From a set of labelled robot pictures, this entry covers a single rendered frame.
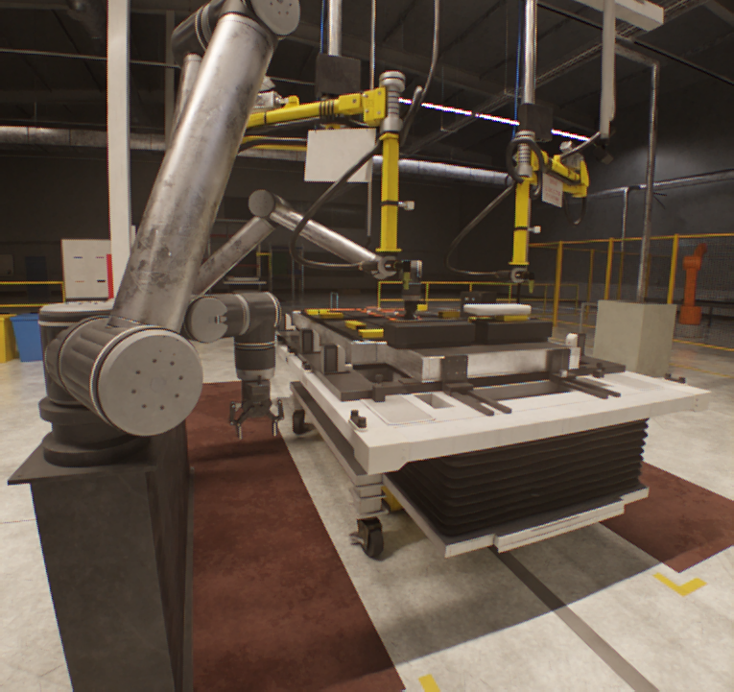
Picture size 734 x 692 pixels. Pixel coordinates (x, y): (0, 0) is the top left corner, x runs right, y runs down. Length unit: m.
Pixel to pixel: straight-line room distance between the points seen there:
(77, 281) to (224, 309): 9.12
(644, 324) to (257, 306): 5.71
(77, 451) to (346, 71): 2.03
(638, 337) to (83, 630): 6.11
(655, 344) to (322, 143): 5.51
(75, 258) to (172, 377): 9.30
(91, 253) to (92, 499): 9.04
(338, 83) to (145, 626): 2.30
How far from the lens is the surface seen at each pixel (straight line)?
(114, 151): 7.09
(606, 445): 1.96
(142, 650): 1.39
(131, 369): 0.77
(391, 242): 1.76
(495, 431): 1.44
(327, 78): 2.34
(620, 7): 3.95
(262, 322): 1.05
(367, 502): 2.03
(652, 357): 6.61
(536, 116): 2.96
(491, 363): 1.91
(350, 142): 1.93
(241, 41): 1.05
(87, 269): 10.02
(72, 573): 1.25
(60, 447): 1.12
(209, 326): 0.97
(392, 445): 1.25
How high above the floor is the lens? 1.34
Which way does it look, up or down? 9 degrees down
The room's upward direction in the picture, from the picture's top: 1 degrees clockwise
